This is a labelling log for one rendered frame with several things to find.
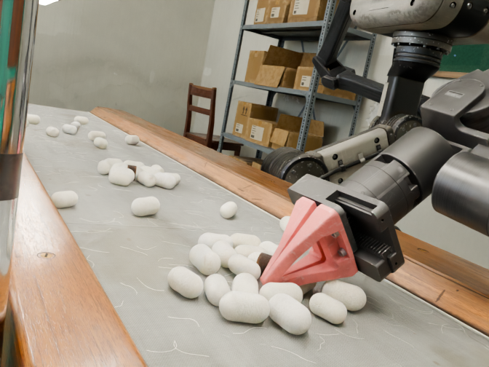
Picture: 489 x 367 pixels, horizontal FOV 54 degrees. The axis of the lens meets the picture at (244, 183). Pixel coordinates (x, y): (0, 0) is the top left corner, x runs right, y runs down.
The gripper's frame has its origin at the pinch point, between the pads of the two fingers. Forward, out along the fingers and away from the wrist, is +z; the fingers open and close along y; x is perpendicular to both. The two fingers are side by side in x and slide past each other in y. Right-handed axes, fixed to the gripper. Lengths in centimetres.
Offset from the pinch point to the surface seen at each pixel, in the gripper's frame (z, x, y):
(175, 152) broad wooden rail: -14, 11, -63
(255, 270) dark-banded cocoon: 0.1, 0.4, -2.8
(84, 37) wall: -93, 20, -479
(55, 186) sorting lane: 9.4, -5.6, -33.2
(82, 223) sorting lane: 9.4, -5.5, -18.4
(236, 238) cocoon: -1.8, 1.3, -9.8
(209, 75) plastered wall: -190, 111, -456
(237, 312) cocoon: 4.5, -2.7, 3.5
